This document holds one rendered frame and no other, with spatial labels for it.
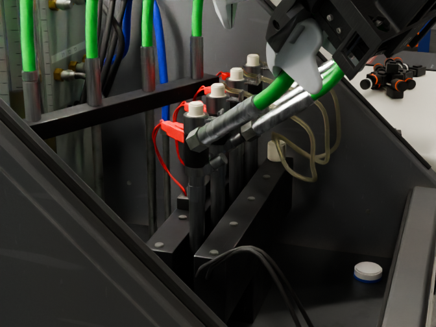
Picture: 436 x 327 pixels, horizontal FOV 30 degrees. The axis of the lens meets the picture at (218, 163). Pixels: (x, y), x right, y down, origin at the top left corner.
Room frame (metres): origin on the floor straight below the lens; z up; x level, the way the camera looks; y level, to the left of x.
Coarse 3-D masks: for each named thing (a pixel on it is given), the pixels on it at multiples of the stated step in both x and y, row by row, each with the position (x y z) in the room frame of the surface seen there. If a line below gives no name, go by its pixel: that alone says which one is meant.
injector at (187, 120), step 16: (192, 128) 0.83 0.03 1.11; (192, 160) 0.83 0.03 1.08; (208, 160) 0.84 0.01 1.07; (224, 160) 0.83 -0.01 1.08; (192, 176) 0.83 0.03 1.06; (192, 192) 0.84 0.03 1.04; (192, 208) 0.84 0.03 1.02; (192, 224) 0.84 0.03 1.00; (192, 240) 0.84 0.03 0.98; (192, 256) 0.84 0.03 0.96; (192, 272) 0.84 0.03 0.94
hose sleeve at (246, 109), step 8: (240, 104) 0.70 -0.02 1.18; (248, 104) 0.69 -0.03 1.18; (232, 112) 0.70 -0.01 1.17; (240, 112) 0.70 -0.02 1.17; (248, 112) 0.69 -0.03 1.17; (256, 112) 0.69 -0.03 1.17; (216, 120) 0.72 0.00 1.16; (224, 120) 0.71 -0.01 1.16; (232, 120) 0.70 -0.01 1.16; (240, 120) 0.70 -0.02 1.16; (248, 120) 0.70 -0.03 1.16; (200, 128) 0.73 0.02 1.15; (208, 128) 0.72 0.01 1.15; (216, 128) 0.72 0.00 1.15; (224, 128) 0.71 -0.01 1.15; (232, 128) 0.71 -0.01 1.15; (200, 136) 0.73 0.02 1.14; (208, 136) 0.72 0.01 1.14; (216, 136) 0.72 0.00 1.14; (208, 144) 0.73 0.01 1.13
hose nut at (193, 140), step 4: (196, 128) 0.74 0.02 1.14; (192, 132) 0.74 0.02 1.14; (196, 132) 0.73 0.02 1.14; (188, 136) 0.74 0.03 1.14; (192, 136) 0.73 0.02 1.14; (196, 136) 0.73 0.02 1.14; (188, 140) 0.74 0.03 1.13; (192, 140) 0.73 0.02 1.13; (196, 140) 0.73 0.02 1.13; (188, 144) 0.74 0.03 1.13; (192, 144) 0.73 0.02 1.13; (196, 144) 0.73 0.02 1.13; (200, 144) 0.73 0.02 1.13; (204, 144) 0.73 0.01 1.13; (192, 148) 0.73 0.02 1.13; (196, 148) 0.73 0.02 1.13; (200, 148) 0.73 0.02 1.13; (204, 148) 0.73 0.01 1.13
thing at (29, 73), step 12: (24, 0) 0.90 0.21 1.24; (24, 12) 0.90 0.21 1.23; (24, 24) 0.90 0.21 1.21; (24, 36) 0.90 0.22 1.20; (24, 48) 0.90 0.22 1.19; (24, 60) 0.90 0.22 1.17; (24, 72) 0.90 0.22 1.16; (36, 72) 0.90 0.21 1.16; (276, 84) 0.68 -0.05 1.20; (288, 84) 0.67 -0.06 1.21; (264, 96) 0.68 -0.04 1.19; (276, 96) 0.68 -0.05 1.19; (264, 108) 0.69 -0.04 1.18
